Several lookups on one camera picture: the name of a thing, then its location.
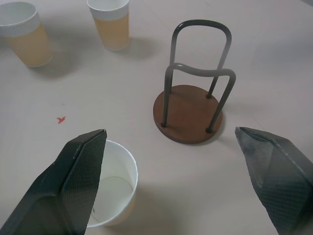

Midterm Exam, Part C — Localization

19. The wire cup holder wooden base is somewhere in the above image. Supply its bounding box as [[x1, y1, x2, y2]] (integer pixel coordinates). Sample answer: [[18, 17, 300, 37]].
[[153, 19, 237, 145]]

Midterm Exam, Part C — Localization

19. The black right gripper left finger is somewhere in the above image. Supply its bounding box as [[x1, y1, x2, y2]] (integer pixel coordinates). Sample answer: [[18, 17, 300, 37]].
[[0, 129, 108, 235]]

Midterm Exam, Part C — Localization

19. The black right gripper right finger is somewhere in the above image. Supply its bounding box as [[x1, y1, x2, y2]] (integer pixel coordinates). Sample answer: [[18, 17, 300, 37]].
[[235, 126, 313, 235]]

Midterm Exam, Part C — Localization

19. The ribbed orange white paper cup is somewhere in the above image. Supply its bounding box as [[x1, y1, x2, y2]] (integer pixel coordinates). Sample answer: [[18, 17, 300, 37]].
[[87, 0, 130, 52], [0, 1, 54, 69], [87, 140, 139, 228]]

